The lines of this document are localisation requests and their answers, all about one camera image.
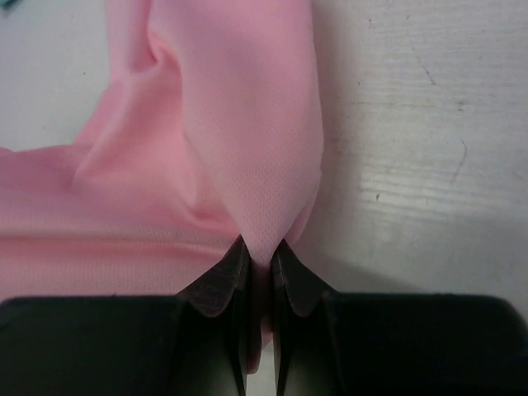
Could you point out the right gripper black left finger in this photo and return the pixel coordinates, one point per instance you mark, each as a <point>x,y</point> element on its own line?
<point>191,343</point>

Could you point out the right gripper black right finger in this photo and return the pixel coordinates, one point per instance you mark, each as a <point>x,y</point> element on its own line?
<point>338,343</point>

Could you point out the pink t-shirt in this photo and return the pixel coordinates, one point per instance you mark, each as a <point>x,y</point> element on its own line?
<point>210,129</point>

